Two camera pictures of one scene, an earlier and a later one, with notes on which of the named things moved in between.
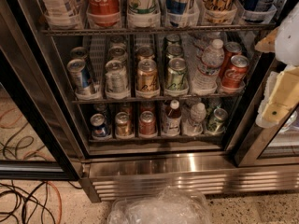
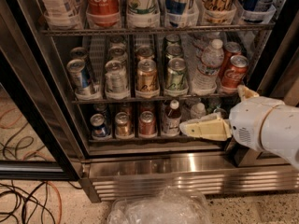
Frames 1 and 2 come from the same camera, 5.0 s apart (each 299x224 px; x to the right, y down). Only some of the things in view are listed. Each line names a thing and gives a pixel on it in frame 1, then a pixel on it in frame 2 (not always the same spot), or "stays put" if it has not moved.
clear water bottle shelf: (212, 59) stays put
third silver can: (117, 41) stays put
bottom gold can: (123, 125) stays put
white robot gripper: (288, 42) to (249, 120)
